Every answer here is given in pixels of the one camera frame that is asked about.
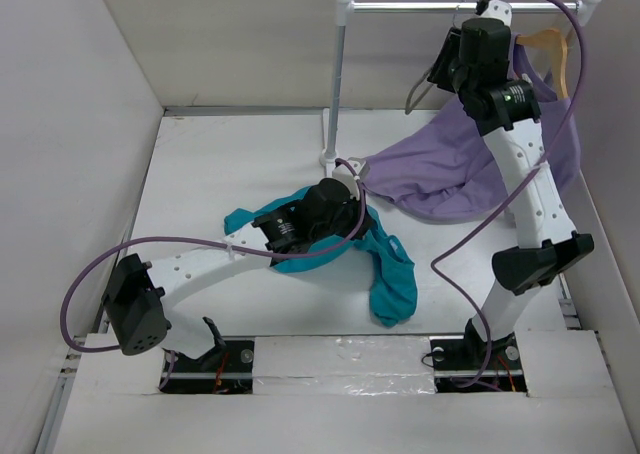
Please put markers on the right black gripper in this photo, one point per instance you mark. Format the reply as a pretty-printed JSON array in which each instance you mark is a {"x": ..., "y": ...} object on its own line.
[{"x": 440, "y": 69}]

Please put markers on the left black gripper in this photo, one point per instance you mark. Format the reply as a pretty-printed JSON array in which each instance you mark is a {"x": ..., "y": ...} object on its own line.
[{"x": 355, "y": 205}]

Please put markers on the teal t shirt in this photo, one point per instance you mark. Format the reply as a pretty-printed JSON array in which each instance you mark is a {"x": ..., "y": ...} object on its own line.
[{"x": 393, "y": 295}]

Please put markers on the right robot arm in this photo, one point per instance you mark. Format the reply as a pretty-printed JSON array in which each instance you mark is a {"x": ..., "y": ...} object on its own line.
[{"x": 508, "y": 118}]

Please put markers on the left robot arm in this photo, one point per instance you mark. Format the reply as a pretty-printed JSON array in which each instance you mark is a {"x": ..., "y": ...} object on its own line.
[{"x": 141, "y": 298}]

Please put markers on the purple t shirt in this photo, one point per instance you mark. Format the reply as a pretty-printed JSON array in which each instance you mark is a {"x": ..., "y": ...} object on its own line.
[{"x": 444, "y": 172}]

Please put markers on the wooden hanger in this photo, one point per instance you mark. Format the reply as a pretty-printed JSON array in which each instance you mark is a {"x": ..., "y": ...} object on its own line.
[{"x": 552, "y": 42}]

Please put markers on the metal clothes rack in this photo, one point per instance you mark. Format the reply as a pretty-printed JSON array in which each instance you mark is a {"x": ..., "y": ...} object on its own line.
[{"x": 344, "y": 8}]

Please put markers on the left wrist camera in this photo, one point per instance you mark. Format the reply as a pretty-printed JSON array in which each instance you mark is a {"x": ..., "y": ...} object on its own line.
[{"x": 346, "y": 170}]

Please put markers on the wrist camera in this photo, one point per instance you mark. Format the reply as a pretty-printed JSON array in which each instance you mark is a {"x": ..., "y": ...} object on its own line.
[
  {"x": 495, "y": 9},
  {"x": 346, "y": 170}
]

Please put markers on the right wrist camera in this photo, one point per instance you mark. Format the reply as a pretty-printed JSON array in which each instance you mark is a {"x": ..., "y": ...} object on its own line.
[{"x": 495, "y": 9}]

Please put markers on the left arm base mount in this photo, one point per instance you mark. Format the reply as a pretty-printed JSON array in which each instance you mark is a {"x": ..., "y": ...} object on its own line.
[{"x": 226, "y": 369}]

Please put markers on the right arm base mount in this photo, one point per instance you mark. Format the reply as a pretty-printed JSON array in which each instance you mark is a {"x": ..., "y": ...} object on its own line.
[{"x": 461, "y": 363}]

